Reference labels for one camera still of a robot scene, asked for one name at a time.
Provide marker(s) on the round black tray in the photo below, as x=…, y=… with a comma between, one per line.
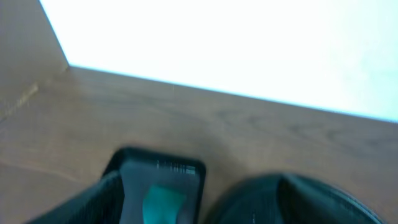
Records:
x=253, y=201

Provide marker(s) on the green yellow sponge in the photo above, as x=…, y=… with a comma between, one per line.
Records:
x=162, y=205

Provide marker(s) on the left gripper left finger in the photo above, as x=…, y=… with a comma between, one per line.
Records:
x=102, y=203

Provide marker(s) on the rectangular black tray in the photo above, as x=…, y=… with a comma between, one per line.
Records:
x=140, y=169

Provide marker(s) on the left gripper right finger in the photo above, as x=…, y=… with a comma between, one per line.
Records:
x=303, y=200

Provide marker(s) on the brown cardboard box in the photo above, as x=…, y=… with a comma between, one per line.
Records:
x=30, y=52

